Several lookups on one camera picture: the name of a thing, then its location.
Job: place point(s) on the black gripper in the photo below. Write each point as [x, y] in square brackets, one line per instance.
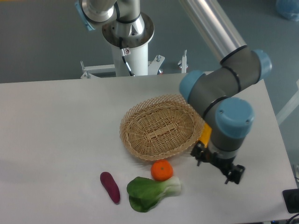
[233, 173]

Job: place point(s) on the green bok choy vegetable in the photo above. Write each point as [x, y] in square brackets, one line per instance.
[144, 193]

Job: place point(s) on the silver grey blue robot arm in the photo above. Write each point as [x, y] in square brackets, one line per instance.
[212, 96]

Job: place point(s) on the orange mandarin fruit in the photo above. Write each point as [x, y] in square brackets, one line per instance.
[161, 170]

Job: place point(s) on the woven wicker basket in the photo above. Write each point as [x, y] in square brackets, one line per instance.
[160, 127]

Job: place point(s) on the black device at table edge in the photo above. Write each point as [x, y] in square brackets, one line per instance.
[291, 199]

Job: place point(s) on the purple sweet potato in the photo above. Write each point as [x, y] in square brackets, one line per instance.
[110, 186]

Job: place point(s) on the blue plastic bag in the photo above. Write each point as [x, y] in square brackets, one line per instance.
[289, 9]

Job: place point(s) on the white table leg frame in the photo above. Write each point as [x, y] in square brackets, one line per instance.
[289, 107]

